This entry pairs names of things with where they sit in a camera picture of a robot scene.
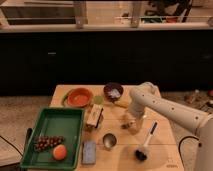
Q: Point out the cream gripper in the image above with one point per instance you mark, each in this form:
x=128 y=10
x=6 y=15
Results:
x=134 y=126

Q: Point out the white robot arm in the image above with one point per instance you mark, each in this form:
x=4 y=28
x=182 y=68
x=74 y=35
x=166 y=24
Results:
x=197 y=122

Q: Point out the small metal cup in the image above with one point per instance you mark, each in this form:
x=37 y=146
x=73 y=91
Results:
x=109 y=140

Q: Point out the yellow banana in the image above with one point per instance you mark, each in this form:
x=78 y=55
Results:
x=122 y=104

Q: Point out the black white dish brush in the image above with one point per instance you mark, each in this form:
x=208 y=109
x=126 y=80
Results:
x=141 y=153

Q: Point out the dark red bowl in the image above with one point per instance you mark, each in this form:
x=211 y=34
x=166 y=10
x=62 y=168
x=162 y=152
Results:
x=113 y=91

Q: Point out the wooden toy block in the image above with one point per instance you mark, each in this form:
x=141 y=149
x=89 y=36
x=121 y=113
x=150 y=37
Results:
x=94 y=116

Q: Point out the green round lid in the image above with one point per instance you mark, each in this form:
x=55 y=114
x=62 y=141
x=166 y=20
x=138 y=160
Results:
x=98 y=99

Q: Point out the blue sponge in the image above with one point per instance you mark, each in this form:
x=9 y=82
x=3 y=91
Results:
x=89 y=152

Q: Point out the orange bowl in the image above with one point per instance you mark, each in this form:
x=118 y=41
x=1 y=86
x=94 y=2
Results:
x=79 y=97

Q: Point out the green plate under bowl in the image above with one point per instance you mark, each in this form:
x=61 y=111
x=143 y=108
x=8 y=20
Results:
x=65 y=98

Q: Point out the orange fruit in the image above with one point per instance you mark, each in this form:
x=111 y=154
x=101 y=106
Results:
x=59 y=152

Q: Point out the green plastic tray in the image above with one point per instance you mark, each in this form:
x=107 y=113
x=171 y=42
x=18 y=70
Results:
x=54 y=125

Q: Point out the dark red grape bunch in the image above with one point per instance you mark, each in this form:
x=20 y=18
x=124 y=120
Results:
x=45 y=142

